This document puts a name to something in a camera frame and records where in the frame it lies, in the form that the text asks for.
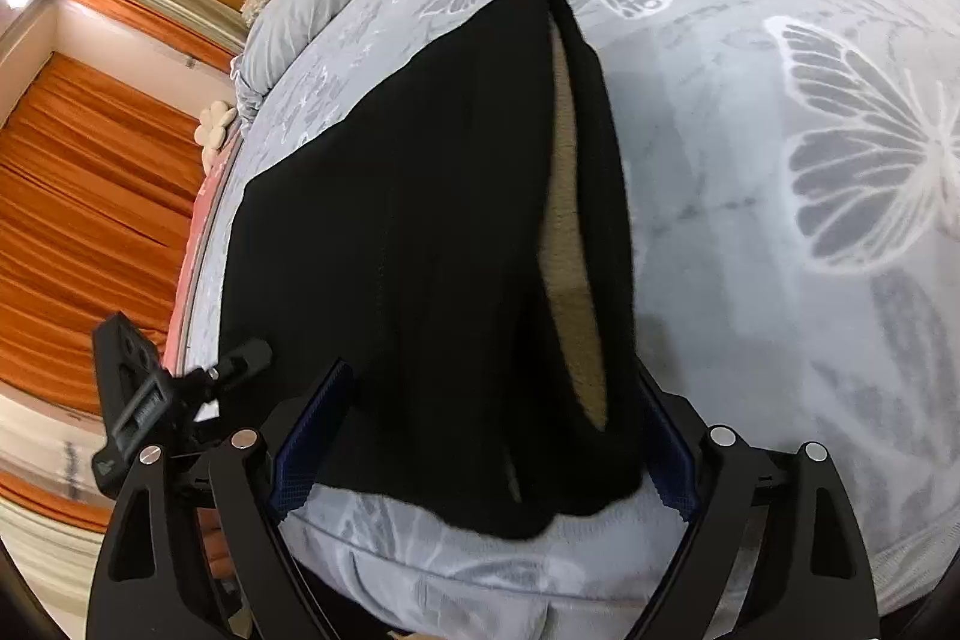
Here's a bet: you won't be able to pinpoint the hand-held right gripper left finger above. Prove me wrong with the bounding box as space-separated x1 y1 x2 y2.
86 356 353 640

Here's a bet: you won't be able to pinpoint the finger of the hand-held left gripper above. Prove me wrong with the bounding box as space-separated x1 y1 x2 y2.
204 336 273 387

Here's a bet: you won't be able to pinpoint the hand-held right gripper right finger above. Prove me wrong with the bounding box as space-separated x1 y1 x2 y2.
637 364 880 640

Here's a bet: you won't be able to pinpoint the black pants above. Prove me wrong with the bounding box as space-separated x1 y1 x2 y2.
217 0 650 540

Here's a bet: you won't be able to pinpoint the person's left hand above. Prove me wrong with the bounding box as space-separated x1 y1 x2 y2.
199 520 241 581

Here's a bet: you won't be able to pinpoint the pink window seat cushion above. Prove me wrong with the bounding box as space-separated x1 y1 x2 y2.
166 122 248 371

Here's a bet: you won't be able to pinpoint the wide orange curtain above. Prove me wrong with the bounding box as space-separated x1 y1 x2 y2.
0 51 200 416

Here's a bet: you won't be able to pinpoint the cream flower-shaped pillow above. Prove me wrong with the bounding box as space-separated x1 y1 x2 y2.
193 101 237 169

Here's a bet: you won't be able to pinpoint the bed with butterfly print sheet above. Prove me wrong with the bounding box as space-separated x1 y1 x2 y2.
169 0 960 640

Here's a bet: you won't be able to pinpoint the narrow orange curtain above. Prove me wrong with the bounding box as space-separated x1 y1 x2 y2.
56 0 245 75

